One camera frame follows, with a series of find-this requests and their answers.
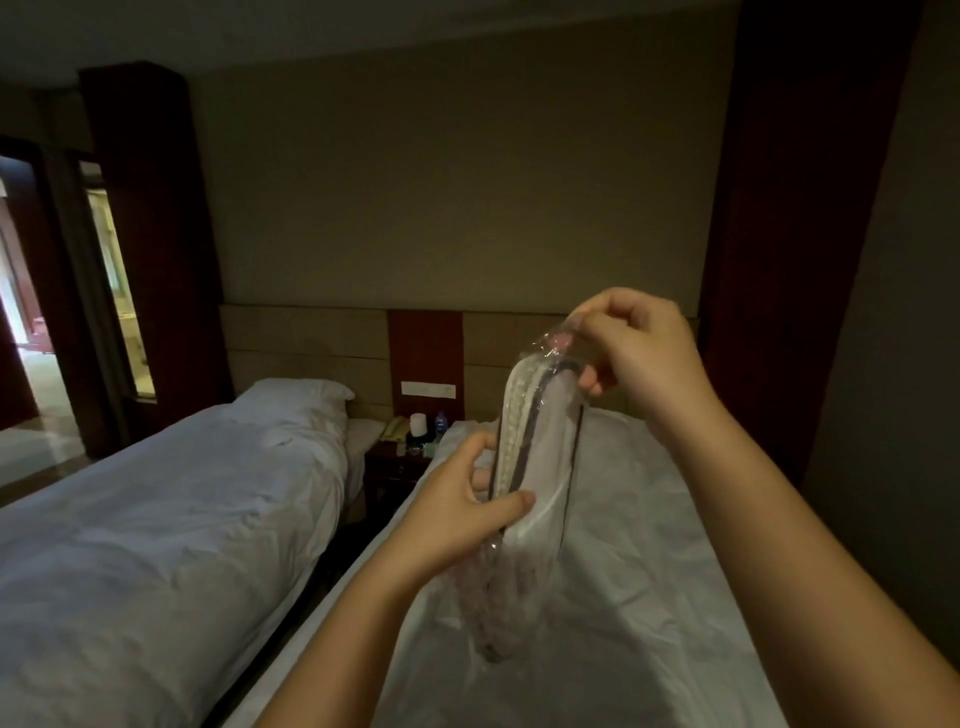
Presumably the person's right hand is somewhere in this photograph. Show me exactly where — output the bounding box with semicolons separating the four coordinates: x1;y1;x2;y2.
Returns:
566;287;726;453

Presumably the person's left hand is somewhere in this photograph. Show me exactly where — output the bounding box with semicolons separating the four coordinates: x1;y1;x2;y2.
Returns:
388;431;538;580

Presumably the white disposable slipper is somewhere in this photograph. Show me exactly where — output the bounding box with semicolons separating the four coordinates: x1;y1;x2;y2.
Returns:
504;361;588;560
491;358;545;519

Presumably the clear plastic bag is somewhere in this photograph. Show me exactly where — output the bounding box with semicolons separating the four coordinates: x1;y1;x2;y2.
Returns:
456;316;595;666

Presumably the person's right forearm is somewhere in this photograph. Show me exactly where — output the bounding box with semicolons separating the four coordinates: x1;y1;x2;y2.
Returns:
651;397;960;728

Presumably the person's left forearm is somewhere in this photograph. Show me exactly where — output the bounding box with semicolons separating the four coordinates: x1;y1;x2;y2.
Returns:
253;541;453;728

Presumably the dark wooden nightstand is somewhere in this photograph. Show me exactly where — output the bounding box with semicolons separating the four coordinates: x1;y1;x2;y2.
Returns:
363;438;438;522

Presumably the bed with white sheet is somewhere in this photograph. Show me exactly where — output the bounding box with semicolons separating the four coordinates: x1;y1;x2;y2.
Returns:
0;378;387;728
223;408;790;728

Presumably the dark wooden column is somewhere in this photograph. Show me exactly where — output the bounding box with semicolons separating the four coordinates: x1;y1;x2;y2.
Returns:
78;61;235;460
696;0;925;490

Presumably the white pillow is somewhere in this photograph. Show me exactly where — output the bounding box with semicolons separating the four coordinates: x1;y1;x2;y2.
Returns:
231;377;357;425

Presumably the beige and red headboard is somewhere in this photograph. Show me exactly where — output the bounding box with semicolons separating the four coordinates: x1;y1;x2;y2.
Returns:
219;303;702;423

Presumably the glass partition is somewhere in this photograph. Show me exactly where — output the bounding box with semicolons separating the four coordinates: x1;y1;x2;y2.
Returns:
81;171;157;400

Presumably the dark door frame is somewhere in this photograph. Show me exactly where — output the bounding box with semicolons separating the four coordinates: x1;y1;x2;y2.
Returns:
0;133;114;460

